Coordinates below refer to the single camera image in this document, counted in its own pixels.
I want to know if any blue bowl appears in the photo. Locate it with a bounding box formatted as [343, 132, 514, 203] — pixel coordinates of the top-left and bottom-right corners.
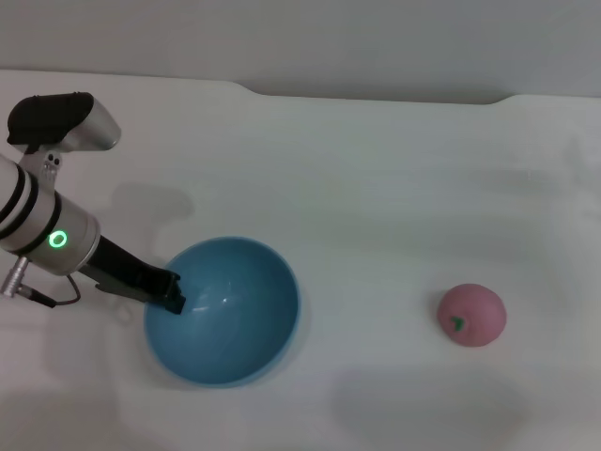
[143, 236, 301, 390]

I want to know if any pink toy peach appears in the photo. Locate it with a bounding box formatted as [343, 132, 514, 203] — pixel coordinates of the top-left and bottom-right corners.
[436, 283, 508, 349]

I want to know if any left arm cable with connector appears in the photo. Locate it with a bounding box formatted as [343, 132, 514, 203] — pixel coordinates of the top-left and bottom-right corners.
[0, 257, 82, 309]

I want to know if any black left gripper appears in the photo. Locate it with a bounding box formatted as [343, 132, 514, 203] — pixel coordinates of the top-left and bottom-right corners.
[76, 233, 188, 316]

